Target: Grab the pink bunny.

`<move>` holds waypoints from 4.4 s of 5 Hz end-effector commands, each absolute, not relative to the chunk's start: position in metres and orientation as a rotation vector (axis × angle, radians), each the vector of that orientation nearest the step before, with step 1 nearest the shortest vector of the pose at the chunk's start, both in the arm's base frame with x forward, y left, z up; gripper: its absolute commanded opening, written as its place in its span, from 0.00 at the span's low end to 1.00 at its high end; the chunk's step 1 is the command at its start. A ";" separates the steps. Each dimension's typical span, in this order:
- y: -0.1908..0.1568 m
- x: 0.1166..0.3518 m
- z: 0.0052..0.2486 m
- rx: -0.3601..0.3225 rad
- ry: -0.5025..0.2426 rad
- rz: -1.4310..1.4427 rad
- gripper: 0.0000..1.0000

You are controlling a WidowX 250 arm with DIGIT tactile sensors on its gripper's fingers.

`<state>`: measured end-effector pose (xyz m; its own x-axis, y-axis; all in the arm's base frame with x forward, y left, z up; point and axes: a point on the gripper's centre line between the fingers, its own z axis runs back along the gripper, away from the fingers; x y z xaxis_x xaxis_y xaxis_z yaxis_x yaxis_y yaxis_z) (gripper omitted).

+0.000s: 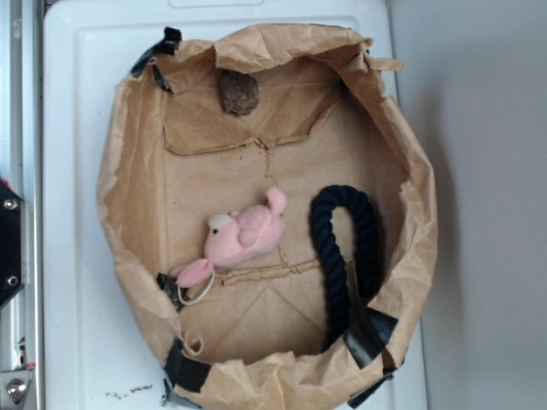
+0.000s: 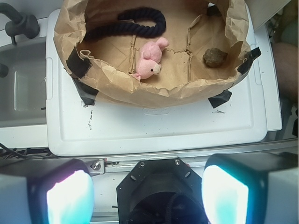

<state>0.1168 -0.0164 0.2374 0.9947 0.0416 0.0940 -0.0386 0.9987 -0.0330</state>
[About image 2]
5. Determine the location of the brown paper bag tray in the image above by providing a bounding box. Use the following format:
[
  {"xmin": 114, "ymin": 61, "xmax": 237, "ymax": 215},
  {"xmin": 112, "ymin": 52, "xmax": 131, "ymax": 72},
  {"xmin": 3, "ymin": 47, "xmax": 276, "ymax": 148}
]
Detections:
[{"xmin": 54, "ymin": 0, "xmax": 261, "ymax": 108}]

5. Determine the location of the grey sink basin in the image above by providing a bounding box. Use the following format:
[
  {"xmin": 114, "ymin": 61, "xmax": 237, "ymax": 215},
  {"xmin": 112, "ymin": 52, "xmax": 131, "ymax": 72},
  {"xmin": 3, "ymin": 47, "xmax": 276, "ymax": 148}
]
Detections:
[{"xmin": 0, "ymin": 37, "xmax": 46, "ymax": 127}]

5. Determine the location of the brown rock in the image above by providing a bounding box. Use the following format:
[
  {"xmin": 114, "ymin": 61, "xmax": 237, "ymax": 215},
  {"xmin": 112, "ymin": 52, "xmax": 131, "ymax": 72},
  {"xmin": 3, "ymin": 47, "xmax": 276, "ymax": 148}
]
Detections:
[{"xmin": 203, "ymin": 48, "xmax": 228, "ymax": 68}]

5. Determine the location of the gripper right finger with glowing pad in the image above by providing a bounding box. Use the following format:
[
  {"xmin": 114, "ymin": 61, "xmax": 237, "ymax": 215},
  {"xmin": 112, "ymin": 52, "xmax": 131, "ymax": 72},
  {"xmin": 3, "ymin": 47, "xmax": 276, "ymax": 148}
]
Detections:
[{"xmin": 201, "ymin": 152, "xmax": 299, "ymax": 224}]

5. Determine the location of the black twisted rope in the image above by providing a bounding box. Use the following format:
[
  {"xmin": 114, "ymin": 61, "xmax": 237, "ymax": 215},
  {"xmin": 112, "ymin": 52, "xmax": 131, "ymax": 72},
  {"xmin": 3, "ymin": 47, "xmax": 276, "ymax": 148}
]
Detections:
[{"xmin": 83, "ymin": 7, "xmax": 167, "ymax": 42}]

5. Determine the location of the black octagonal mount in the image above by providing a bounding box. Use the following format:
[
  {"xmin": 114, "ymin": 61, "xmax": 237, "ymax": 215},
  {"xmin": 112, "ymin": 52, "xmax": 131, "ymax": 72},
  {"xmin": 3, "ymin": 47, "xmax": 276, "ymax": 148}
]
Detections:
[{"xmin": 116, "ymin": 159, "xmax": 208, "ymax": 224}]

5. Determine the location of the black faucet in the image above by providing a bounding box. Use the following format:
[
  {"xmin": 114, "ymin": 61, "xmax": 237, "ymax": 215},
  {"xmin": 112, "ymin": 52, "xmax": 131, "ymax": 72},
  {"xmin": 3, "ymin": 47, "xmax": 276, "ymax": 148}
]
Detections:
[{"xmin": 0, "ymin": 2, "xmax": 40, "ymax": 46}]

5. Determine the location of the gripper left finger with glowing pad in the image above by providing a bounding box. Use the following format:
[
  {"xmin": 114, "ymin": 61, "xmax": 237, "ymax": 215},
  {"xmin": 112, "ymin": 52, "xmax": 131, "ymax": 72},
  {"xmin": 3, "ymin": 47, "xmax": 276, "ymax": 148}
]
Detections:
[{"xmin": 0, "ymin": 159, "xmax": 94, "ymax": 224}]

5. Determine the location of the white plastic bin lid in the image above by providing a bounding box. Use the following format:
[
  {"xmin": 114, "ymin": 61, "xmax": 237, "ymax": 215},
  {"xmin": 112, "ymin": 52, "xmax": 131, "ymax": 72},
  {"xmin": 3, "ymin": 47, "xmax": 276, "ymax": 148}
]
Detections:
[{"xmin": 46, "ymin": 10, "xmax": 267, "ymax": 156}]

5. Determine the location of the pink plush bunny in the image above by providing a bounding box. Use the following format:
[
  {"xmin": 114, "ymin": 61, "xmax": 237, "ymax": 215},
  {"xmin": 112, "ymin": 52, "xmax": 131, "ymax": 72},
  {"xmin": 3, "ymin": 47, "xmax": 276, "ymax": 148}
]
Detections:
[{"xmin": 131, "ymin": 37, "xmax": 169, "ymax": 81}]

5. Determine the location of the aluminium frame rail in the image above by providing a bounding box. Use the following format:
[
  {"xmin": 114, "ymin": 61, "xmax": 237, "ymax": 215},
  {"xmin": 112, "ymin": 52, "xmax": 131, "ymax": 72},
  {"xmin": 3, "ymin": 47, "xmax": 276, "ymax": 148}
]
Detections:
[{"xmin": 82, "ymin": 138, "xmax": 299, "ymax": 175}]

